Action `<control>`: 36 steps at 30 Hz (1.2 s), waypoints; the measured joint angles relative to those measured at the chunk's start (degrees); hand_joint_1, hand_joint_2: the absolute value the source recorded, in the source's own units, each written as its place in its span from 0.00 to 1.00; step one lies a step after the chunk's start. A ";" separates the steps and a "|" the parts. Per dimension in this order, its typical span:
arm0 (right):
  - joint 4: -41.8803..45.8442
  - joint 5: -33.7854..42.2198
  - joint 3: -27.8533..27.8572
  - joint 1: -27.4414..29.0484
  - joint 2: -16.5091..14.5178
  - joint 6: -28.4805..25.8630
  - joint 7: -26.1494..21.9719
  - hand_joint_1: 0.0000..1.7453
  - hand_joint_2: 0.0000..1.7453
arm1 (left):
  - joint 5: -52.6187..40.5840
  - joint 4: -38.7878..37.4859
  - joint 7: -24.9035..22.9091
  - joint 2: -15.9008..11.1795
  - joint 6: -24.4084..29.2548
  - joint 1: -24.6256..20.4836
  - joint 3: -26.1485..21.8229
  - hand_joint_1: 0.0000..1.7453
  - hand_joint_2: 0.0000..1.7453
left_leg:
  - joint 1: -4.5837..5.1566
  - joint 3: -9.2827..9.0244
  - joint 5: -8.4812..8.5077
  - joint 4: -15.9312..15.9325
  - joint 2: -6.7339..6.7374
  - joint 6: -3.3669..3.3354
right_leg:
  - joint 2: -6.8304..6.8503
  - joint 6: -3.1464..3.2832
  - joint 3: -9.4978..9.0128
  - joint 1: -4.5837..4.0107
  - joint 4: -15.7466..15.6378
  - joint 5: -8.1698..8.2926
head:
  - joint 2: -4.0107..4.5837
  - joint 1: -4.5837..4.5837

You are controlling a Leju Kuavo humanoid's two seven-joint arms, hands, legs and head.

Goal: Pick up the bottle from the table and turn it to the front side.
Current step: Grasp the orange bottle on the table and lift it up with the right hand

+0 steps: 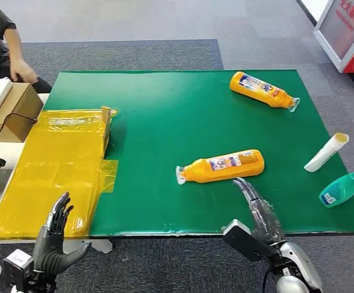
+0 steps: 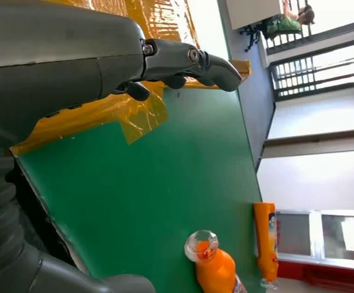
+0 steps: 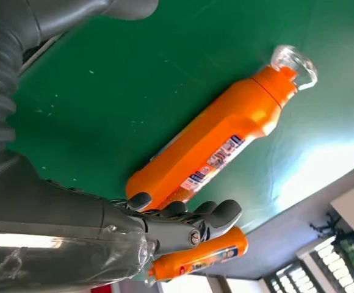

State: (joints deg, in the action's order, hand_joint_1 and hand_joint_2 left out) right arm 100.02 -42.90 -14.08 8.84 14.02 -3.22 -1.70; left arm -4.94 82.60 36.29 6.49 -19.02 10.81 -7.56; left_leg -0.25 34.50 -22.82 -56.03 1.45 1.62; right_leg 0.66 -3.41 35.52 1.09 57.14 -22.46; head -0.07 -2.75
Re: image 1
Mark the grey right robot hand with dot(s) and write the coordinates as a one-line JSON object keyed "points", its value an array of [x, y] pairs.
{"points": [[263, 220]]}

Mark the green table mat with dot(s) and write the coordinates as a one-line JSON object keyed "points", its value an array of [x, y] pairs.
{"points": [[170, 117]]}

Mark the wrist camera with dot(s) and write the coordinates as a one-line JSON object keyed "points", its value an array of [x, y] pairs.
{"points": [[244, 242], [17, 267]]}

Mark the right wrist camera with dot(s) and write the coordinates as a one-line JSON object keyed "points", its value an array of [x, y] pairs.
{"points": [[244, 242]]}

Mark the person's hand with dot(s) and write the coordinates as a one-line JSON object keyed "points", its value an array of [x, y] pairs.
{"points": [[23, 72]]}

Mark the orange bottle with blue label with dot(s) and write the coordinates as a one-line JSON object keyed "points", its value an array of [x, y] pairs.
{"points": [[256, 89]]}

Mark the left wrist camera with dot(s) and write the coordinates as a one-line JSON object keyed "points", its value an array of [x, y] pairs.
{"points": [[17, 267]]}

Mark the white tube bottle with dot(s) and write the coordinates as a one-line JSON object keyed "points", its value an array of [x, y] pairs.
{"points": [[324, 153]]}

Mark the red and white sign board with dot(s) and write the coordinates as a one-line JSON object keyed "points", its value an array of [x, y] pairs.
{"points": [[345, 28]]}

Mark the teal plastic bottle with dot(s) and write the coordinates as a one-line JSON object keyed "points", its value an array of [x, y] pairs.
{"points": [[342, 190]]}

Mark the brown cardboard box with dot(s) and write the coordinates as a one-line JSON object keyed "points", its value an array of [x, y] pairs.
{"points": [[21, 109]]}

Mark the person's forearm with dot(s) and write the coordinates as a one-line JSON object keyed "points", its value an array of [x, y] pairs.
{"points": [[14, 46]]}

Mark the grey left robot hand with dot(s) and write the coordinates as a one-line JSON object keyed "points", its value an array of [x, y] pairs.
{"points": [[48, 250]]}

